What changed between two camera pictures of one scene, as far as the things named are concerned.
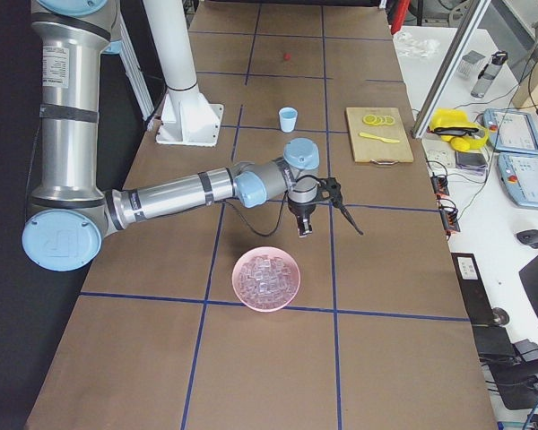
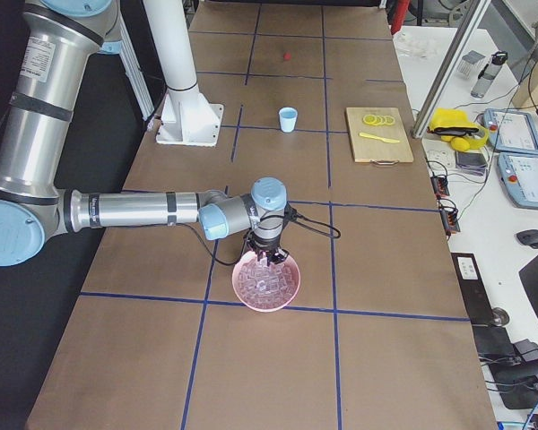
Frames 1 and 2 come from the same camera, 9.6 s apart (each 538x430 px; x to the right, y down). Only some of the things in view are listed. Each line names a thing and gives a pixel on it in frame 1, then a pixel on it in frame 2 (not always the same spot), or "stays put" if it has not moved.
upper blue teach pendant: [512, 132] stays put
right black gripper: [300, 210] -> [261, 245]
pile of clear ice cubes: [265, 282] stays put
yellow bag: [454, 125] stays put
